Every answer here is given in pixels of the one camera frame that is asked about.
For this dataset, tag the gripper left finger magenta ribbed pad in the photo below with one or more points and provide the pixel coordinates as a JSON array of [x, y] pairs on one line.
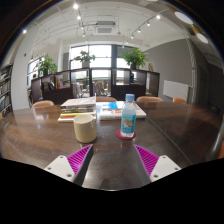
[[73, 167]]

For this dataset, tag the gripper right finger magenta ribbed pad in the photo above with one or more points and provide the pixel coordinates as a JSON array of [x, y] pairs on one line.
[[153, 167]]

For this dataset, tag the clear water bottle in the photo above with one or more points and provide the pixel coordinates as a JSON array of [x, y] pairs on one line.
[[128, 117]]

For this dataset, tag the cream ceramic mug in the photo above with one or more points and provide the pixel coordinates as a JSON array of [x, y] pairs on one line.
[[85, 128]]

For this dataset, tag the red round coaster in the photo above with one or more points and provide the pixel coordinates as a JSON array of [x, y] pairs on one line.
[[118, 133]]

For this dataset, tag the stack of books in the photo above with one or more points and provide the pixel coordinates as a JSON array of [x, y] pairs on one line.
[[77, 106]]

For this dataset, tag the large flat magazine book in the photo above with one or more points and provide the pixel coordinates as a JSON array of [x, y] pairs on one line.
[[113, 110]]

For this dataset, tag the orange chair right side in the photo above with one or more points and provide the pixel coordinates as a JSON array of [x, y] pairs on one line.
[[221, 153]]

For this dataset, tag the orange chair centre right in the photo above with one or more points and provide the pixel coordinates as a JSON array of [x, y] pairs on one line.
[[148, 99]]

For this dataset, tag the orange chair far left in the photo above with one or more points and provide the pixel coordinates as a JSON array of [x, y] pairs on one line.
[[44, 103]]

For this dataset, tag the orange chair far right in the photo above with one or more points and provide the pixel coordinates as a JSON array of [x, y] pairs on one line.
[[179, 100]]

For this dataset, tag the orange chair behind books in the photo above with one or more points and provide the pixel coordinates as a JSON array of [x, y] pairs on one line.
[[105, 99]]

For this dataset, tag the dark wooden shelf divider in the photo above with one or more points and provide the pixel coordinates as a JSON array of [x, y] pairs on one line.
[[102, 82]]

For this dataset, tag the left potted plant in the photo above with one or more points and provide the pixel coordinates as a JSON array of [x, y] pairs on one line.
[[46, 65]]

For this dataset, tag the potted plant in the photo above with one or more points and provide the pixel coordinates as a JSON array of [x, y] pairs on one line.
[[85, 58], [46, 65], [134, 58]]

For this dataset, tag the middle potted plant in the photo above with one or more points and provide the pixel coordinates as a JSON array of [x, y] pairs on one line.
[[85, 58]]

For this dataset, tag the right potted plant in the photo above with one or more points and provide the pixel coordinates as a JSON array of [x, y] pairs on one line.
[[134, 58]]

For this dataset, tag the gold pendant lamp far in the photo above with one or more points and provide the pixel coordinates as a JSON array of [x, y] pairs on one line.
[[199, 34]]

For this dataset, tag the gold pendant lamp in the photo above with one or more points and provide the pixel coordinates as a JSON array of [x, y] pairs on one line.
[[199, 34], [181, 16]]

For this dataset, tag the ceiling air conditioner unit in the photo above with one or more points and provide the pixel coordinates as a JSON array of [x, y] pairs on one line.
[[105, 27]]

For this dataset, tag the gold pendant lamp near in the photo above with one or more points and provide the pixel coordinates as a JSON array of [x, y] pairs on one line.
[[181, 16]]

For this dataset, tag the white board against wall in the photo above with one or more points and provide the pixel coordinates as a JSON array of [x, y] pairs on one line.
[[175, 90]]

